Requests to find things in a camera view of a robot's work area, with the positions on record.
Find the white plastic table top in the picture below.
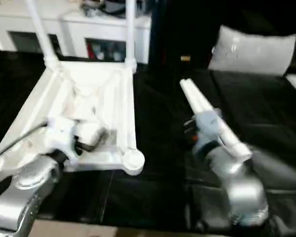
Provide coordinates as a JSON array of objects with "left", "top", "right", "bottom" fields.
[{"left": 0, "top": 60, "right": 146, "bottom": 184}]

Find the black cabinet with gold label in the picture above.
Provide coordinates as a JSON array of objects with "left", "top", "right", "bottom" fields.
[{"left": 148, "top": 0, "right": 296, "bottom": 75}]

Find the grey cushion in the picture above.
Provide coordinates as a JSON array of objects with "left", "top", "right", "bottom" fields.
[{"left": 207, "top": 25, "right": 296, "bottom": 78}]

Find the white glass-door cabinet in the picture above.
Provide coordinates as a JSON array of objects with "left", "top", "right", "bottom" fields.
[{"left": 0, "top": 0, "right": 151, "bottom": 64}]

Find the dark round appliance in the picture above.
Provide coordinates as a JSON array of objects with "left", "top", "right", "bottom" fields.
[{"left": 81, "top": 0, "right": 148, "bottom": 18}]

